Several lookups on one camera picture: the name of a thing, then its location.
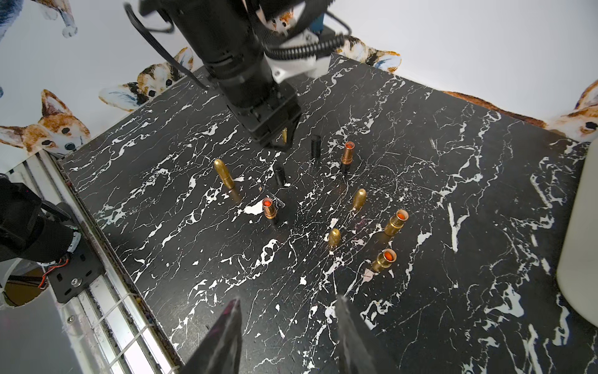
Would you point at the gold lipstick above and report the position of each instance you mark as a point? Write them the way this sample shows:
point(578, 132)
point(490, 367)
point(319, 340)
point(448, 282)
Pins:
point(384, 260)
point(347, 157)
point(224, 174)
point(396, 223)

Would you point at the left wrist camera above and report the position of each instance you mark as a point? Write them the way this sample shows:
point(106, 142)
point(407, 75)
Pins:
point(307, 53)

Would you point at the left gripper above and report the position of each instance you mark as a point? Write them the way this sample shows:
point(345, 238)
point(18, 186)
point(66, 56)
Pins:
point(273, 122)

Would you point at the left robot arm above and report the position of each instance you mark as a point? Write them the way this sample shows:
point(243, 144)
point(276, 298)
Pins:
point(247, 61)

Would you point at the cream rectangular tray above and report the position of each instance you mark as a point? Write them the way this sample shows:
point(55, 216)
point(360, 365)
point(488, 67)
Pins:
point(577, 267)

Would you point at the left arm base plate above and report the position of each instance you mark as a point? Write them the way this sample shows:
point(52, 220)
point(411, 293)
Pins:
point(83, 268)

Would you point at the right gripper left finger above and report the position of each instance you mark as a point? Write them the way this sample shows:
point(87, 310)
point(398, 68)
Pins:
point(220, 350)

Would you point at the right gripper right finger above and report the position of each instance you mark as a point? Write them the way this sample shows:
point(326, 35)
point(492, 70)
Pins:
point(358, 348)

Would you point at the aluminium front rail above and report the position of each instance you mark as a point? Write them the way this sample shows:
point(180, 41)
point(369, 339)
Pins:
point(105, 328)

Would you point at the black lipstick cap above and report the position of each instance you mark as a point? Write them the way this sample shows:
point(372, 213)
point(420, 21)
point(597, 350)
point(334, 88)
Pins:
point(279, 174)
point(316, 146)

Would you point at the gold bullet lipstick cap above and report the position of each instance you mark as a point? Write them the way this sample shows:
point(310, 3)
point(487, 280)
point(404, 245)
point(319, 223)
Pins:
point(359, 199)

